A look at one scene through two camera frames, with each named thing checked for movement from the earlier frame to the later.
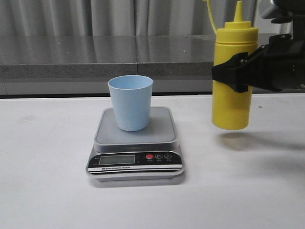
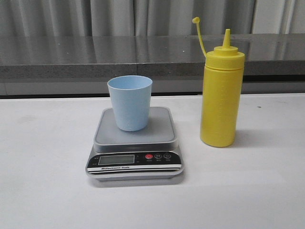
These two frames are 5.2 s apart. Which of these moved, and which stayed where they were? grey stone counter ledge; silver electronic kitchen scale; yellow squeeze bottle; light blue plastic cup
Moved: yellow squeeze bottle
Stayed: light blue plastic cup; grey stone counter ledge; silver electronic kitchen scale
